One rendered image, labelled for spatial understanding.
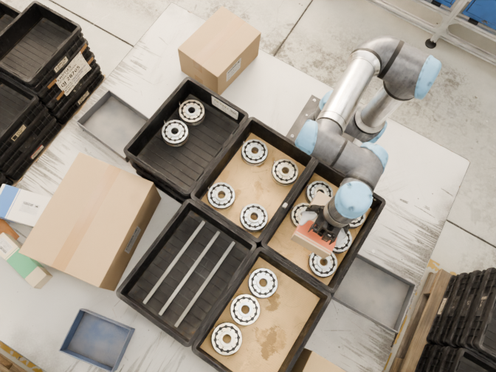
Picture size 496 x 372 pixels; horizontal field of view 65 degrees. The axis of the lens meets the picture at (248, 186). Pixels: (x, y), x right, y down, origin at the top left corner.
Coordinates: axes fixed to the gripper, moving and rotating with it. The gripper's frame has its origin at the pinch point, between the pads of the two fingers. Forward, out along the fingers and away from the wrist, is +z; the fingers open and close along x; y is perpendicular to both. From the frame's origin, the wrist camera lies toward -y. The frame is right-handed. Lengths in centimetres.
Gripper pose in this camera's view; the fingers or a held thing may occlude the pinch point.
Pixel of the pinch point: (322, 224)
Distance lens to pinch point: 122.8
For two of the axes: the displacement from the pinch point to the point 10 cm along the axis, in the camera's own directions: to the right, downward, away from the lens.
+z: -0.6, 3.1, 9.5
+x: 8.6, 5.0, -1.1
